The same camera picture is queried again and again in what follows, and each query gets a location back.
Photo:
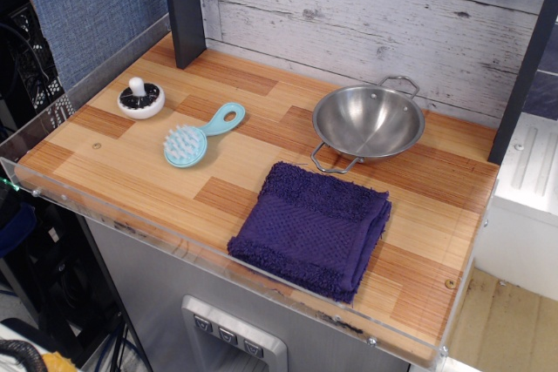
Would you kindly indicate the white black round strainer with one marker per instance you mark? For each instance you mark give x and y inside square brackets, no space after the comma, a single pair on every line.
[140,99]

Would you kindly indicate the dark grey post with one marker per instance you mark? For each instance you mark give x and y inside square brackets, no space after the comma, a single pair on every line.
[187,29]
[535,49]

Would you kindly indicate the black plastic crate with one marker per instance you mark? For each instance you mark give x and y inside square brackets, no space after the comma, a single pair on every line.
[31,55]

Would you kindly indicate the clear acrylic table guard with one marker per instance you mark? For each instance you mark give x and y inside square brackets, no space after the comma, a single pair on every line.
[163,230]

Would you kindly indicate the white ridged side unit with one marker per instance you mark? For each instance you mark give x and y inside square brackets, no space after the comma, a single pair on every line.
[517,242]

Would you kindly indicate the dark grey left post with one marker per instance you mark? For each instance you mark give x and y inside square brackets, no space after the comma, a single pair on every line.
[187,29]

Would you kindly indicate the dark grey right post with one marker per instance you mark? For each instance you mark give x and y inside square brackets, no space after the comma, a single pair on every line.
[535,49]

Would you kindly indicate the teal scrub brush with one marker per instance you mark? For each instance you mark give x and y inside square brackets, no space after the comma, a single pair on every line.
[186,145]

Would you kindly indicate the silver dispenser button panel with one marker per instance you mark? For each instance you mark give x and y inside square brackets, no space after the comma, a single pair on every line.
[222,342]

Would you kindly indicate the folded purple cloth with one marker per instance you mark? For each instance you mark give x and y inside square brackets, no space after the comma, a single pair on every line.
[313,230]

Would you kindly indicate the stainless steel wok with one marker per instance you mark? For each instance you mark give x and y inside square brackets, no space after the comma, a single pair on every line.
[369,122]

